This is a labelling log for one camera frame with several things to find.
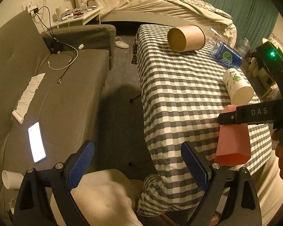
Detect black cable on sofa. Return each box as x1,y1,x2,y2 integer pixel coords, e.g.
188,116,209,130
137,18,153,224
34,6,79,84

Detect large water jug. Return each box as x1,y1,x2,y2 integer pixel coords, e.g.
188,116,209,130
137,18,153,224
235,38,250,58

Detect checkered tablecloth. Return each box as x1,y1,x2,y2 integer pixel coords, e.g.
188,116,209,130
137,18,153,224
131,23,273,217

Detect bed with white frame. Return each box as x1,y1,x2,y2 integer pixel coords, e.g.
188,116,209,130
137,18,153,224
75,0,237,47

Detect wall power strip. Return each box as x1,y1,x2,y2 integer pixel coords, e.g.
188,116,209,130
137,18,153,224
21,1,39,17

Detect white cup on sofa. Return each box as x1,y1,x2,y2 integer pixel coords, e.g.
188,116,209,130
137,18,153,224
1,170,24,190

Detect white paper cup with print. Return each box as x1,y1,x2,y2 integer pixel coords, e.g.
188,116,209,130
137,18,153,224
223,68,254,106

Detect grey sofa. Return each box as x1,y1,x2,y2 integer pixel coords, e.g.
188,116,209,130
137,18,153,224
0,12,116,218

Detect brown cardboard cup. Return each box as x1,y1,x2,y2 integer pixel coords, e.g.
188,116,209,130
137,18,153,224
167,25,206,53

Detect white folded paper strip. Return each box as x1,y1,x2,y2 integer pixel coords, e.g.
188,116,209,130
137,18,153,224
12,73,45,124

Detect slipper beside sofa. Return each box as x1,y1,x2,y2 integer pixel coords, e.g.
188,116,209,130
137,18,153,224
115,36,129,50

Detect white bedside table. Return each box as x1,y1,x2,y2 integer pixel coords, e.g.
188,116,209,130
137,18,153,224
52,8,101,28

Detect green curtain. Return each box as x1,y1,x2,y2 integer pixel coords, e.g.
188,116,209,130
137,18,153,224
203,0,279,50

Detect white cable on sofa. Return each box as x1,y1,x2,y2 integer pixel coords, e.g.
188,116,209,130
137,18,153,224
41,0,79,71

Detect smartphone with lit screen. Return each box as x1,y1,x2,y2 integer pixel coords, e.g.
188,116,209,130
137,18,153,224
28,122,46,163

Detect pink faceted cup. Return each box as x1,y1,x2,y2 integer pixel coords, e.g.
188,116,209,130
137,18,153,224
214,105,252,166

